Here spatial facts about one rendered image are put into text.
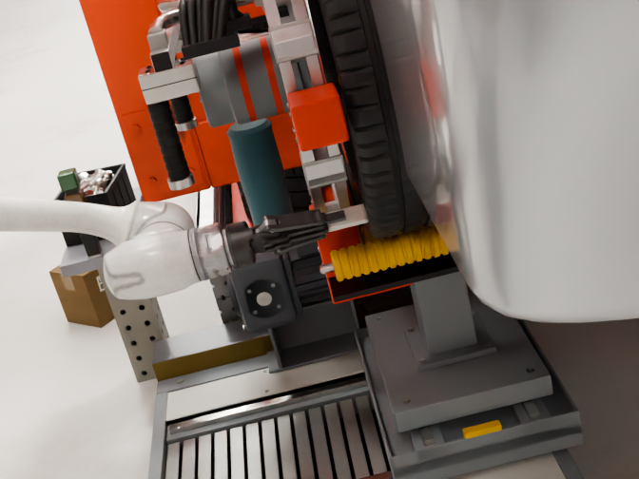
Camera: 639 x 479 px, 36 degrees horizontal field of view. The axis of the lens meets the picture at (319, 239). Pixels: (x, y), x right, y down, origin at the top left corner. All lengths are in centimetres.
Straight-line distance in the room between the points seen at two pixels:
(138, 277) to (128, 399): 102
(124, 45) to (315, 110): 86
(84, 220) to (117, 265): 16
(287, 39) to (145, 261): 43
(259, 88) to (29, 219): 45
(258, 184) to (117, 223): 31
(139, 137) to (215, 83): 57
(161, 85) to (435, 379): 78
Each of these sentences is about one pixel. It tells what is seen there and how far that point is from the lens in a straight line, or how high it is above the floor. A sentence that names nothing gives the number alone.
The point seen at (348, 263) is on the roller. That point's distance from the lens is 178.
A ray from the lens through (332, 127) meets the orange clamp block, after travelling 147.
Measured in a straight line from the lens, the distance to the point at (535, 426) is 190.
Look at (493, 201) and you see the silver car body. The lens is 97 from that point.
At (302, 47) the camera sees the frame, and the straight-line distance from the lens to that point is 152.
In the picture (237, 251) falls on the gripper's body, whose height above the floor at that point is 64.
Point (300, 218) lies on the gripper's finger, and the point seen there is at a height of 67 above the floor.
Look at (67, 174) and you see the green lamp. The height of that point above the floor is 66.
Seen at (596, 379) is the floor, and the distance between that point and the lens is 229.
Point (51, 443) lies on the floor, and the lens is 260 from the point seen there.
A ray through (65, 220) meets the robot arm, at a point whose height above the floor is 72.
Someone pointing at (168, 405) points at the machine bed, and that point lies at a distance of 240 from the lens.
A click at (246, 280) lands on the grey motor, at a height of 37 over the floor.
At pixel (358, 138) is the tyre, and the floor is 80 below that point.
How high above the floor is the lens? 128
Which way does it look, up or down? 24 degrees down
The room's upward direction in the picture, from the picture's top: 14 degrees counter-clockwise
